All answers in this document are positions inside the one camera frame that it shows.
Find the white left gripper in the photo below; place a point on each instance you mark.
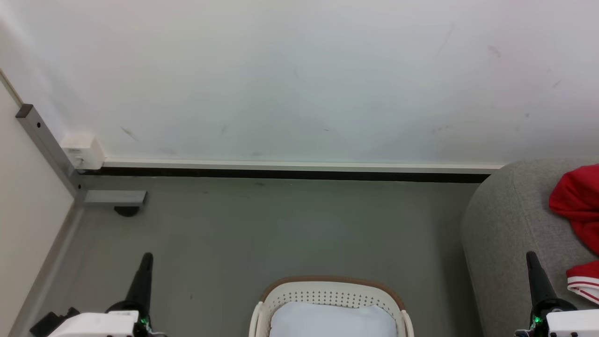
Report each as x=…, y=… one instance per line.
x=93, y=325

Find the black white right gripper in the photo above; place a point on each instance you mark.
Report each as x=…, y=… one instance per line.
x=571, y=323

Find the red garment with white trim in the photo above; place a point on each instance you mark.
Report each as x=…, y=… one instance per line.
x=578, y=201

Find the white perforated laundry basket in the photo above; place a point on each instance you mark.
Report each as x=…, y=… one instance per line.
x=327, y=292

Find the grey fabric sofa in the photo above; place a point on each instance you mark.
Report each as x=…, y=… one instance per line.
x=510, y=234

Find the grey metal foot plate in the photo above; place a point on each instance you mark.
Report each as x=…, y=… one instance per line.
x=114, y=198

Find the white cloth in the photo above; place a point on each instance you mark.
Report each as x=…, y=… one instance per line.
x=332, y=320

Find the black round frame foot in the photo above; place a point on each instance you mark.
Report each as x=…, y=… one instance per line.
x=126, y=210

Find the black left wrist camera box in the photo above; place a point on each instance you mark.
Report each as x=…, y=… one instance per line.
x=49, y=323

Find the white wall socket box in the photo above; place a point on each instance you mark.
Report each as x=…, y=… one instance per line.
x=84, y=152

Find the grey metal frame post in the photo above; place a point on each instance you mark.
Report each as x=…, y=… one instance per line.
x=47, y=140

